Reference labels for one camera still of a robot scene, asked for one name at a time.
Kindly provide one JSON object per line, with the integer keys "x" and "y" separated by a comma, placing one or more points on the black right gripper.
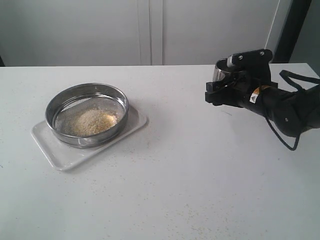
{"x": 253, "y": 79}

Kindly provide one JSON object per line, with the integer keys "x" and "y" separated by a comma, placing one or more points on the stainless steel cup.
{"x": 222, "y": 70}

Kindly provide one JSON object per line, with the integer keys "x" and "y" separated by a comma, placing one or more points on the yellow grain pile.
{"x": 91, "y": 122}

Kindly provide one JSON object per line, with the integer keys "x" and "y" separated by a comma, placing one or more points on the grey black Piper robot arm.
{"x": 292, "y": 112}

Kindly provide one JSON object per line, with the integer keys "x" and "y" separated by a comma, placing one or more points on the round steel mesh sieve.
{"x": 77, "y": 99}

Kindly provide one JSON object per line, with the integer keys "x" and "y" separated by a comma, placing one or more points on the white rectangular plastic tray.
{"x": 63, "y": 157}

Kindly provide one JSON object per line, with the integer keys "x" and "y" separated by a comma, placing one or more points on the white cabinet with doors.
{"x": 136, "y": 32}

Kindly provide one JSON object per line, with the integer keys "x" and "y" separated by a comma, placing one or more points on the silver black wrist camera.
{"x": 250, "y": 57}

